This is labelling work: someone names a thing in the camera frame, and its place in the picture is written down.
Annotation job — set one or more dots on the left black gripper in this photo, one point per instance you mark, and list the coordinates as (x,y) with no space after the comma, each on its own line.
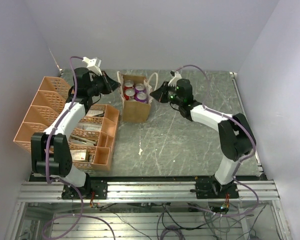
(110,84)

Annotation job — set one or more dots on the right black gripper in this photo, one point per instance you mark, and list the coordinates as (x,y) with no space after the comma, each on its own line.
(159,94)

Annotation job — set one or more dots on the red cola can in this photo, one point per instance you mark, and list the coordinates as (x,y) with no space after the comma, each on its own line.
(128,84)
(129,94)

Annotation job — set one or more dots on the purple soda can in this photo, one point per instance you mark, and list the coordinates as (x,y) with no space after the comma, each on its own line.
(141,97)
(139,88)

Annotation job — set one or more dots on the printed canvas burlap bag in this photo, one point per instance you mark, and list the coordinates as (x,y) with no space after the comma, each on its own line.
(134,111)

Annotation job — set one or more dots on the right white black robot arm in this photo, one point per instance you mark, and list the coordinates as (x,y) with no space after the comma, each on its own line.
(236,139)

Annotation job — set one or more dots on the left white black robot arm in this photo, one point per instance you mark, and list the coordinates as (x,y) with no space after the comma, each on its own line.
(50,151)

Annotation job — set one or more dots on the orange plastic desk organizer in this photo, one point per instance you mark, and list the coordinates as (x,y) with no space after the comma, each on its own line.
(46,106)

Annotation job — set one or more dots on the red white printed box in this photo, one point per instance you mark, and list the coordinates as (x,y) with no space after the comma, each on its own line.
(80,155)

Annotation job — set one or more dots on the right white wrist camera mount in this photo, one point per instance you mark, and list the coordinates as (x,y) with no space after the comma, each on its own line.
(175,76)

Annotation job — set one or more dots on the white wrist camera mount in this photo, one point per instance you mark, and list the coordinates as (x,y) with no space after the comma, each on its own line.
(93,65)
(175,76)

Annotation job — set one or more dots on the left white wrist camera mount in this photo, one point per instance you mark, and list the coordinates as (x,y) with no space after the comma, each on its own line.
(93,65)

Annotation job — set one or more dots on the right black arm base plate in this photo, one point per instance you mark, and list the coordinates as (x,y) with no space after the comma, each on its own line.
(207,187)

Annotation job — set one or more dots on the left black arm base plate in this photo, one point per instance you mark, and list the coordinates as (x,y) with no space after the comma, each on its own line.
(94,188)

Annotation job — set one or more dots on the aluminium mounting rail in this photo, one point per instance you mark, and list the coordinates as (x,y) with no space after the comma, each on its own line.
(145,192)

